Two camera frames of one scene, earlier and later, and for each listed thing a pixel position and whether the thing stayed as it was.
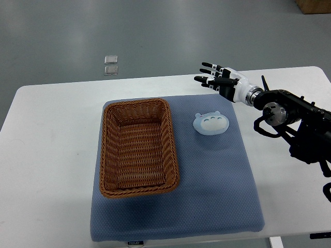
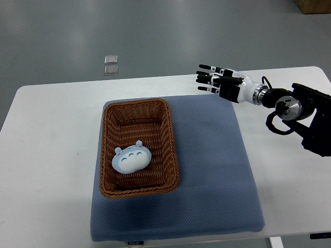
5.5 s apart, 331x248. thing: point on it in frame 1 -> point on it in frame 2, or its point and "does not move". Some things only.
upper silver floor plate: (110, 59) does not move
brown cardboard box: (314, 6) does not move
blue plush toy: (210, 123) -> (131, 158)
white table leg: (275, 242) does not move
